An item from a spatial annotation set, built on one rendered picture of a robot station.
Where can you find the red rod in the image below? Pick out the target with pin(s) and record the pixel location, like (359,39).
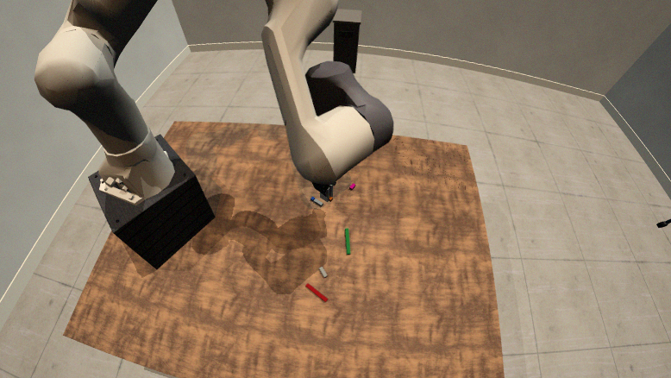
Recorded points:
(316,292)

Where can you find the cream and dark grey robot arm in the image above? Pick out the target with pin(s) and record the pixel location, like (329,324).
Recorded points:
(75,71)

